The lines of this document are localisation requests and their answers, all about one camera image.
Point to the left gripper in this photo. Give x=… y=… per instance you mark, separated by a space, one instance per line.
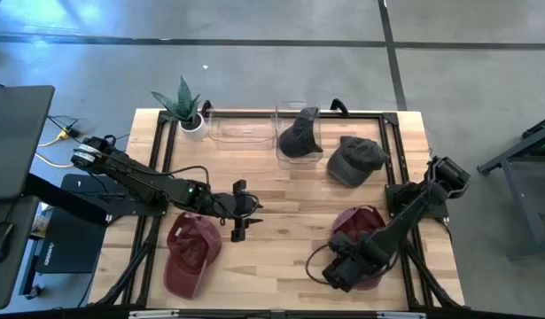
x=236 y=208

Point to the black aluminium frame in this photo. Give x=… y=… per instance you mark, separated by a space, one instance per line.
x=163 y=146

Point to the black desk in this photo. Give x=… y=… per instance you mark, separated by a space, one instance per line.
x=6 y=283

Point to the grey metal cart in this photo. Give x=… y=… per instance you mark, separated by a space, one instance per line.
x=520 y=177

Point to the olive green baseball cap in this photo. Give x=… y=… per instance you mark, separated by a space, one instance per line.
x=356 y=159

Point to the maroon baseball cap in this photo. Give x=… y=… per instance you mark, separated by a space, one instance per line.
x=356 y=221
x=190 y=252

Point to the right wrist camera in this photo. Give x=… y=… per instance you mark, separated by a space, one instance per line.
x=343 y=244

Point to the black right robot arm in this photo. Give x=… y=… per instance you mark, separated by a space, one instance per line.
x=409 y=212

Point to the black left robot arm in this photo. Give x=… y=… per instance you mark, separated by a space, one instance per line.
x=134 y=177

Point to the dark grey desk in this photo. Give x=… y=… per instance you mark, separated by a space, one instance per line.
x=15 y=137

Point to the snake plant in white pot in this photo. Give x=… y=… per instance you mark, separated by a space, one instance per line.
x=188 y=113

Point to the black support beam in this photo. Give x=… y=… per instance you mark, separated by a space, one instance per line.
x=68 y=199

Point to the black equipment case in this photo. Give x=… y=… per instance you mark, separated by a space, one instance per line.
x=70 y=243

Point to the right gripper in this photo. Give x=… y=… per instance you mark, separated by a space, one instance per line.
x=347 y=272

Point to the black crossbar with silver brackets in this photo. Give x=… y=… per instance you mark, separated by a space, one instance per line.
x=55 y=313

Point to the clear plastic bin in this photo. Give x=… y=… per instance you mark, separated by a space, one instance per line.
x=298 y=163
x=241 y=133

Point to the dark grey baseball cap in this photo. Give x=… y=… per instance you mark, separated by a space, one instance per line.
x=298 y=137

